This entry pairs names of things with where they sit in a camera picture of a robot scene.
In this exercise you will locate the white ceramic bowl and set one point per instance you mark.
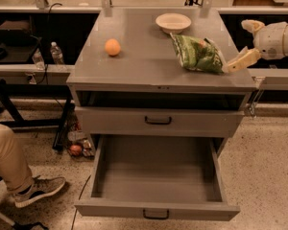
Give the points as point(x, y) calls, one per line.
point(173, 23)

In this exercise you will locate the open grey bottom drawer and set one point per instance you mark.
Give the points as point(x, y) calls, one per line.
point(150, 177)

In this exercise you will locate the grey drawer cabinet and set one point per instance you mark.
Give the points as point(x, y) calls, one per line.
point(146, 73)

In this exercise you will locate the clear water bottle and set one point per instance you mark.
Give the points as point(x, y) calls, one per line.
point(56, 53)
point(38, 60)

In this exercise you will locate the grey sneaker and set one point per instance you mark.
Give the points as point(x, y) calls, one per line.
point(40, 189)

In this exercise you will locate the orange fruit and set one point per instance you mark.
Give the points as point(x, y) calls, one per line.
point(112, 47)

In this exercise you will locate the red apple on floor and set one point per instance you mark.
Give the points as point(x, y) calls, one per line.
point(75, 150)

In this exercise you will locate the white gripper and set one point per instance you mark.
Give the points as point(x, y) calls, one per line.
point(269, 41)

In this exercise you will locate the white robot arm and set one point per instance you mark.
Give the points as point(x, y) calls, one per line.
point(270, 42)

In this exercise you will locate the green jalapeno chip bag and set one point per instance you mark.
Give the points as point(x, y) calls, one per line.
point(199, 54)

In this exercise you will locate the person's leg beige trousers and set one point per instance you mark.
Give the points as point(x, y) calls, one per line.
point(14, 168)

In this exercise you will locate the snack packets on floor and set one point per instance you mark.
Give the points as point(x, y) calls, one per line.
point(76, 136)

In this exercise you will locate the black table leg frame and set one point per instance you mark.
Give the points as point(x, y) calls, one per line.
point(36, 91)

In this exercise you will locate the closed grey upper drawer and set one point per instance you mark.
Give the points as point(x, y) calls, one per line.
point(158, 122)

